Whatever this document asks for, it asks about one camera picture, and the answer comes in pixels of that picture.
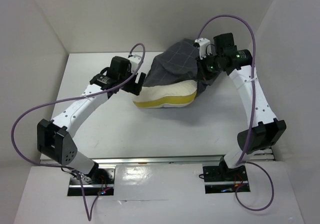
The aluminium front rail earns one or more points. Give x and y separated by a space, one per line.
264 156

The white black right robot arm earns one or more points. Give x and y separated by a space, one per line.
264 128

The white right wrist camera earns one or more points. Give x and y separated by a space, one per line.
203 46

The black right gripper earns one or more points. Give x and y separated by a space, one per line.
202 71

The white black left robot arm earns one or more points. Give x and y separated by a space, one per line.
55 137

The cream memory foam pillow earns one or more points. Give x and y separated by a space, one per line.
173 95

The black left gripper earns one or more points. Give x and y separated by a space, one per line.
135 88

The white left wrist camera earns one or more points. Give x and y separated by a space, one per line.
134 61

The dark grey checked pillowcase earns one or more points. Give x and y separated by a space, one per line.
177 63

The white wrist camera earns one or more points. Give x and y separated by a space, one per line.
203 46
134 61

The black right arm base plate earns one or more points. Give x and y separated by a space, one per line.
212 174

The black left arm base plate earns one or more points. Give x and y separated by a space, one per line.
105 176

